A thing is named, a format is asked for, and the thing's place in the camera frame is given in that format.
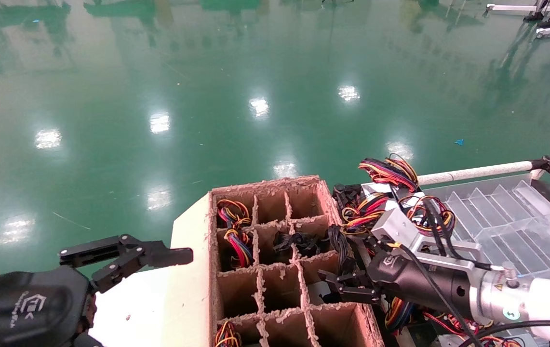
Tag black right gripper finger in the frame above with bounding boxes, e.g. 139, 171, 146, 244
328, 287, 382, 305
318, 269, 376, 291

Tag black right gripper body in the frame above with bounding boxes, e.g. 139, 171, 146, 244
368, 251, 473, 321

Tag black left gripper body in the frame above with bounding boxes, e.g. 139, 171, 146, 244
0, 265, 97, 347

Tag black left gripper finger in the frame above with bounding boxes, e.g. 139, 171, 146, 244
59, 234, 194, 294

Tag power supply with black cables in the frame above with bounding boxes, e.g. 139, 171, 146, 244
272, 224, 360, 305

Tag brown cardboard divider box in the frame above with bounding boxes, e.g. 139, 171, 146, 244
159, 175, 385, 347

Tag clear plastic compartment tray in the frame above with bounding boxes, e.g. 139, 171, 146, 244
422, 173, 550, 285

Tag black pipe corner joint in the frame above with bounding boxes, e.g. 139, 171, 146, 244
529, 155, 550, 183

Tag black cable with yellow plug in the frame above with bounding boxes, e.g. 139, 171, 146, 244
390, 242, 483, 347

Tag black camera cable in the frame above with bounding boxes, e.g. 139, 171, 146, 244
419, 198, 497, 270

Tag white cart rail pipe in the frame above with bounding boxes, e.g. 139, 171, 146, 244
417, 160, 536, 186

